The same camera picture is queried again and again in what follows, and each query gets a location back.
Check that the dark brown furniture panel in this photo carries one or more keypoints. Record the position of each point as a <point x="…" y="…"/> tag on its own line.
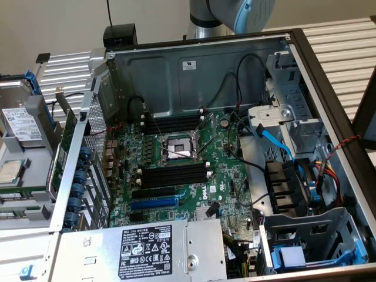
<point x="365" y="117"/>

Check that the black fan shroud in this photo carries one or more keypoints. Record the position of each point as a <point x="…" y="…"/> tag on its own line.
<point x="282" y="185"/>

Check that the silver hard disk white label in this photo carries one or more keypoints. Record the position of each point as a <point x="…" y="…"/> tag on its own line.
<point x="20" y="123"/>

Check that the blue hard disk carrier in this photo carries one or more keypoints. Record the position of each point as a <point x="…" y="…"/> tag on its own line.
<point x="36" y="85"/>

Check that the grey metal disk bay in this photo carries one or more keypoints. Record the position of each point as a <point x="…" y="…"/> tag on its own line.
<point x="293" y="226"/>

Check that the thin metal locking lever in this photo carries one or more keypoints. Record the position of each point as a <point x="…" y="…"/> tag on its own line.
<point x="182" y="154"/>
<point x="155" y="123"/>

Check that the long black expansion slot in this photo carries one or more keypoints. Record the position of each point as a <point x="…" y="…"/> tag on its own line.
<point x="154" y="193"/>

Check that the black RAM slot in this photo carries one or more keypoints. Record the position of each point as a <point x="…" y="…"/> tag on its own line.
<point x="173" y="177"/>
<point x="173" y="167"/>
<point x="173" y="119"/>
<point x="173" y="114"/>
<point x="173" y="124"/>
<point x="173" y="172"/>
<point x="173" y="128"/>
<point x="173" y="182"/>

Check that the silver corner clamp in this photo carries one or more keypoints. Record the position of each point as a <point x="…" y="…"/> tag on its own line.
<point x="96" y="61"/>

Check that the green Dell motherboard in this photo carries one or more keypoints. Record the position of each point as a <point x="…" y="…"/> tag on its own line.
<point x="223" y="164"/>

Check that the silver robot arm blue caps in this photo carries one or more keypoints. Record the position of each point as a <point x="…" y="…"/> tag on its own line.
<point x="202" y="17"/>

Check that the grey post black cap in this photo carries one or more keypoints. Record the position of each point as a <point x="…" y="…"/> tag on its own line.
<point x="43" y="57"/>

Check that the metal socket cover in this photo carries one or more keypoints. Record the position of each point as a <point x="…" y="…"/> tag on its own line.
<point x="209" y="126"/>

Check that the short black expansion slot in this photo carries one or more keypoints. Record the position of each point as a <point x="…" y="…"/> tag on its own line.
<point x="136" y="216"/>

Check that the blue expansion slot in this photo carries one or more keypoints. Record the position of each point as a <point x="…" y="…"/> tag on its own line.
<point x="154" y="203"/>

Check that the round coin battery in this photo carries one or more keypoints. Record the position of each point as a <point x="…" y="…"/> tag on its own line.
<point x="225" y="122"/>

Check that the blue disk caddy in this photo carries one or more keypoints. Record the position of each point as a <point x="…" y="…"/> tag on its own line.
<point x="290" y="257"/>

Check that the silver power supply unit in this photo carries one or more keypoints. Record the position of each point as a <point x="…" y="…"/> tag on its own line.
<point x="102" y="252"/>

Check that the grey parts rack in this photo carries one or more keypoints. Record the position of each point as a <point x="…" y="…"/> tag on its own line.
<point x="35" y="173"/>

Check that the silver CPU chip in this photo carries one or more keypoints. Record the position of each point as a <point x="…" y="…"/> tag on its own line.
<point x="10" y="171"/>

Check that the blue case latch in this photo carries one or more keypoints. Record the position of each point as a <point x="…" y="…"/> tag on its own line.
<point x="27" y="272"/>

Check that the silver chipset heatsink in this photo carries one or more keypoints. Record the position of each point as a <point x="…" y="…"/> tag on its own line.
<point x="201" y="214"/>

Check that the blue card retention clip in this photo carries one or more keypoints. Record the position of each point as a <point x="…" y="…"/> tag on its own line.
<point x="71" y="219"/>
<point x="75" y="204"/>
<point x="80" y="176"/>
<point x="85" y="153"/>
<point x="78" y="190"/>

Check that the CPU socket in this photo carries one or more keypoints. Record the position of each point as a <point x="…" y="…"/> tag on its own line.
<point x="179" y="148"/>

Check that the open metal PC case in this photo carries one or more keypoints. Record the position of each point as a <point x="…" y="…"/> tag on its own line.
<point x="164" y="73"/>

